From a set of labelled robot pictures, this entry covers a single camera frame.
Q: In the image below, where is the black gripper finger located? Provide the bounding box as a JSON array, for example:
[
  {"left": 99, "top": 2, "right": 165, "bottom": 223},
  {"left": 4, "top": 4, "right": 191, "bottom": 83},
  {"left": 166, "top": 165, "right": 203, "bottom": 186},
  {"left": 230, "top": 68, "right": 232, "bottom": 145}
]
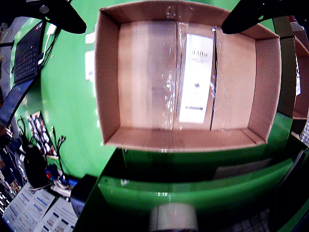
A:
[
  {"left": 24, "top": 0, "right": 87, "bottom": 34},
  {"left": 221, "top": 0, "right": 297, "bottom": 35}
]

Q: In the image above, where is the long white serum box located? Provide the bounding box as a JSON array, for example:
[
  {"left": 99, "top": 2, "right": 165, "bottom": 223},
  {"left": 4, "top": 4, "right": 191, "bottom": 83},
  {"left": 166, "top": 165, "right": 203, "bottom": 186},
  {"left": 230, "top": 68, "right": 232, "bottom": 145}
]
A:
[{"left": 178, "top": 33, "right": 214, "bottom": 124}]

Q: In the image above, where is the cardboard box with olive flap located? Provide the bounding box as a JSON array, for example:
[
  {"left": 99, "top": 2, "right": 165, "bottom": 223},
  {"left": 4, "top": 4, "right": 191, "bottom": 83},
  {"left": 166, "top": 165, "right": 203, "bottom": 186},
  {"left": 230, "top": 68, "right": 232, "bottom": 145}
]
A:
[{"left": 272, "top": 15, "right": 309, "bottom": 121}]

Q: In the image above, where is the large shallow cardboard tray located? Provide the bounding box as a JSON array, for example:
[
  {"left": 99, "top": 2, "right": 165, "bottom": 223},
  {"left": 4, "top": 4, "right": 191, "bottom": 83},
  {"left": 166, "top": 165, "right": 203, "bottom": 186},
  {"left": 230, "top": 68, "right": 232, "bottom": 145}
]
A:
[{"left": 94, "top": 0, "right": 282, "bottom": 153}]

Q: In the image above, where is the white paper scrap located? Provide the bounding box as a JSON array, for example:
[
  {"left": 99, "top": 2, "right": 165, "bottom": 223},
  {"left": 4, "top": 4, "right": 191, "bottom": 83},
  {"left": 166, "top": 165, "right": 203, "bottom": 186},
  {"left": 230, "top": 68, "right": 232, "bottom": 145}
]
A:
[{"left": 85, "top": 32, "right": 97, "bottom": 44}]

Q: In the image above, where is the white printed label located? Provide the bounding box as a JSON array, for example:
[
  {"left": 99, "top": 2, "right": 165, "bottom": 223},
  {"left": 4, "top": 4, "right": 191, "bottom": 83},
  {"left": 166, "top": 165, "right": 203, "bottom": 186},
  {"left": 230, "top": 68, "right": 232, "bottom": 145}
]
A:
[{"left": 84, "top": 50, "right": 96, "bottom": 81}]

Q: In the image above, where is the black laptop keyboard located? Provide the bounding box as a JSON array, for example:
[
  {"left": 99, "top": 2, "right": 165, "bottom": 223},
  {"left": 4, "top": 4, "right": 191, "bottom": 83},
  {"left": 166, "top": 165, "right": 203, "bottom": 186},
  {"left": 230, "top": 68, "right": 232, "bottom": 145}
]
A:
[{"left": 0, "top": 20, "right": 46, "bottom": 126}]

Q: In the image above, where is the black white patterned carton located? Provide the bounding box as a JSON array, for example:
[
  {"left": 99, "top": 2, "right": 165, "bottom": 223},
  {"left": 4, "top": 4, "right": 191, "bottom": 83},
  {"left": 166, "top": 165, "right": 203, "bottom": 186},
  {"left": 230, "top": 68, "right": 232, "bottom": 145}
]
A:
[{"left": 28, "top": 111, "right": 58, "bottom": 158}]

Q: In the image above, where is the black rounded device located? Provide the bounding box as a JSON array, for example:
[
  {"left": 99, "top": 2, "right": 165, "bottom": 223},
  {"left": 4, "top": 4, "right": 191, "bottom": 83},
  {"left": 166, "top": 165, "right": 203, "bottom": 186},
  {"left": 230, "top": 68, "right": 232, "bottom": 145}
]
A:
[{"left": 23, "top": 145, "right": 49, "bottom": 189}]

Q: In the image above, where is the dark blue case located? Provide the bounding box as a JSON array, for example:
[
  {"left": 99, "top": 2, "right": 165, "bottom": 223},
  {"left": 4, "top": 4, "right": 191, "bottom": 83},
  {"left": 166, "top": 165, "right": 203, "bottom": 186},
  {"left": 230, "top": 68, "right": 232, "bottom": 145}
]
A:
[{"left": 70, "top": 174, "right": 98, "bottom": 216}]

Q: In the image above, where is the green metal machine housing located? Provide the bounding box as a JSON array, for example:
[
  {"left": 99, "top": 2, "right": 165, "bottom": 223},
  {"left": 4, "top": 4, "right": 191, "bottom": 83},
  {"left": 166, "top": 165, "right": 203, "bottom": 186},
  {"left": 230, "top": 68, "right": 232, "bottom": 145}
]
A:
[{"left": 72, "top": 135, "right": 309, "bottom": 232}]

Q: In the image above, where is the white printed leaflet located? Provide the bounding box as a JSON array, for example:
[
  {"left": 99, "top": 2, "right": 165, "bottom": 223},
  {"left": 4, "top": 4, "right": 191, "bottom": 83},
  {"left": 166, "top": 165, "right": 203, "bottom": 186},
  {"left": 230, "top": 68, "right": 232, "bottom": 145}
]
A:
[
  {"left": 3, "top": 185, "right": 56, "bottom": 232},
  {"left": 40, "top": 204, "right": 78, "bottom": 232}
]

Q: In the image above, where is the white tape roll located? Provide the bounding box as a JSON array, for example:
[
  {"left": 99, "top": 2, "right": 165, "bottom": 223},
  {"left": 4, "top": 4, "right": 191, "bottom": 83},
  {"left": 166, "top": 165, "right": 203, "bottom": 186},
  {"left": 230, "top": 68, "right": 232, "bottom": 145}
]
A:
[{"left": 148, "top": 203, "right": 199, "bottom": 232}]

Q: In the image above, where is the white charger cable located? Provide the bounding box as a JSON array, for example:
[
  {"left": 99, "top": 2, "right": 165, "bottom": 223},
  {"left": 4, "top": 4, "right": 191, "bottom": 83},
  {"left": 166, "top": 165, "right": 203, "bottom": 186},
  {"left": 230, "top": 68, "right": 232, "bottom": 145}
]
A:
[{"left": 38, "top": 23, "right": 57, "bottom": 65}]

